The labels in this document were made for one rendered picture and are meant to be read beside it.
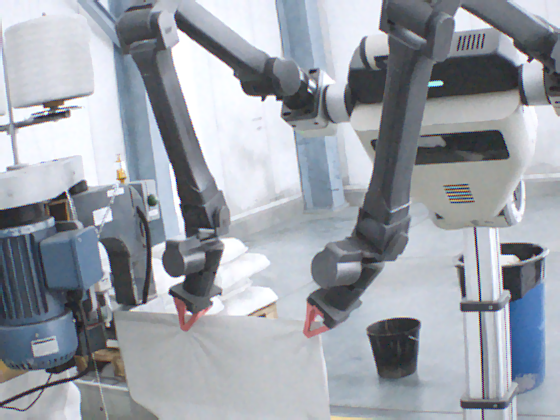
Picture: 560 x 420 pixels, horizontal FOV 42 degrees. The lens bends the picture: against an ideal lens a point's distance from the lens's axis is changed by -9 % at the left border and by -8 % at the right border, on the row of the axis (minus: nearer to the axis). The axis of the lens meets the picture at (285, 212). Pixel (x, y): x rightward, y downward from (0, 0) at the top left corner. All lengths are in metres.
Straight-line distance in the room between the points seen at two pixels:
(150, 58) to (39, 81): 0.20
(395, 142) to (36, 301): 0.63
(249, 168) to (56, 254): 8.08
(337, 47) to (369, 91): 8.60
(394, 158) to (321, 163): 9.04
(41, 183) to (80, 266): 0.15
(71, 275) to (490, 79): 0.88
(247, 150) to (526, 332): 6.21
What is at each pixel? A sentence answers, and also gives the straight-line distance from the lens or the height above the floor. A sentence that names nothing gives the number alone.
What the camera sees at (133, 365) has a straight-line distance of 1.69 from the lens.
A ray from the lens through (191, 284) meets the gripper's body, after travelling 1.49.
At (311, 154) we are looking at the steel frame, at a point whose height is 0.73.
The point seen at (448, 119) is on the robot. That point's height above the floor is 1.39.
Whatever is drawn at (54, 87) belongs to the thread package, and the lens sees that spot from 1.35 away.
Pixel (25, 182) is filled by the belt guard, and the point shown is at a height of 1.40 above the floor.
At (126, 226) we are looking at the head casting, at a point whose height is 1.24.
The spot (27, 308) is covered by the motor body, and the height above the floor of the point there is 1.19.
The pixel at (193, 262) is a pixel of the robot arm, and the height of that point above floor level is 1.20.
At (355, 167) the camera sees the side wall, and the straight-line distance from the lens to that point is 10.27.
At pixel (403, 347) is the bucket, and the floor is 0.17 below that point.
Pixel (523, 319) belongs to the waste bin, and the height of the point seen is 0.37.
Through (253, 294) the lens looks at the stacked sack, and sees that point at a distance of 5.14.
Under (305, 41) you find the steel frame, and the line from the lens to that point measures 10.19.
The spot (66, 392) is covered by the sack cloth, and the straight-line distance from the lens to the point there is 1.89.
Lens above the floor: 1.46
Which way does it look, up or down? 8 degrees down
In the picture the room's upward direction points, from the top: 8 degrees counter-clockwise
